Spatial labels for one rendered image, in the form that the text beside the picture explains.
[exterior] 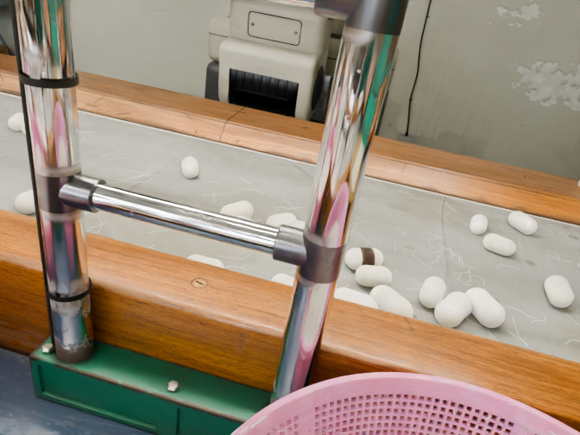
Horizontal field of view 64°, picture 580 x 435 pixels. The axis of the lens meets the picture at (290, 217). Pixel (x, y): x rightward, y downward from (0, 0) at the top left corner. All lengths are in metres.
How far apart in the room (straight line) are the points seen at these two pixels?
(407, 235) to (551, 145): 2.17
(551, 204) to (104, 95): 0.63
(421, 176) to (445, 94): 1.89
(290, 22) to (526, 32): 1.60
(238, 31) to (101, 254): 0.83
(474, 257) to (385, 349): 0.22
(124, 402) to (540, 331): 0.32
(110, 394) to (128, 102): 0.46
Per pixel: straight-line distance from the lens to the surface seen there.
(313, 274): 0.23
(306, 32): 1.07
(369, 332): 0.32
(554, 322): 0.46
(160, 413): 0.34
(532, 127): 2.59
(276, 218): 0.44
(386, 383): 0.29
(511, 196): 0.65
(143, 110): 0.70
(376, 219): 0.51
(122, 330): 0.35
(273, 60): 1.06
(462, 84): 2.50
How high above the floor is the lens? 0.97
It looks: 28 degrees down
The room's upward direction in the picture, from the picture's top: 10 degrees clockwise
